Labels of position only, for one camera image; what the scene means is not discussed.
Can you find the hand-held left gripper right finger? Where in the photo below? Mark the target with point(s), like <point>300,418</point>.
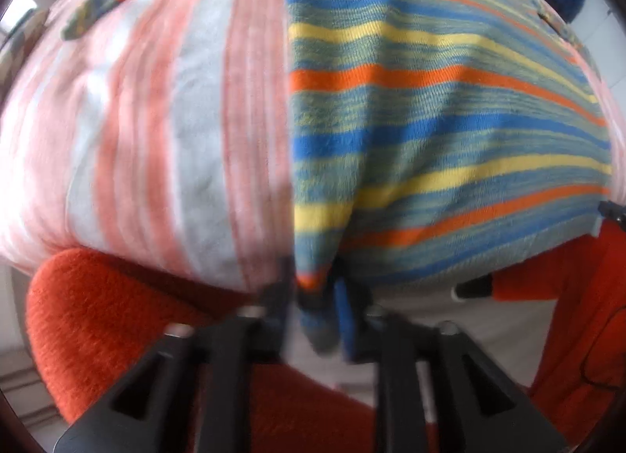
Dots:
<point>343,318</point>

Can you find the patterned pillow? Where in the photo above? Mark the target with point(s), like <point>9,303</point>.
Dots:
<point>19,49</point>

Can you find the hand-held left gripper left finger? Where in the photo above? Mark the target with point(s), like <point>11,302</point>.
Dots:
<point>279,296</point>

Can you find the small black object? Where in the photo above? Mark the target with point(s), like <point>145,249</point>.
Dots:
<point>473,287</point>

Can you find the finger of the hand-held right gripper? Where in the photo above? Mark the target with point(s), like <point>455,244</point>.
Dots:
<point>612,215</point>

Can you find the pink striped bed sheet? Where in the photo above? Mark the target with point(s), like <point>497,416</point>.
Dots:
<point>146,140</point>

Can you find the window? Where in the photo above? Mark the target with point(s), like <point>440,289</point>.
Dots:
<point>19,5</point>

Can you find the person's orange clothing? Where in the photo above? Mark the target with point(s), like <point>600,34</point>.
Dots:
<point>98,316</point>

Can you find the striped knitted sweater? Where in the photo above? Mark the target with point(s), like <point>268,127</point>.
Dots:
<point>415,140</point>

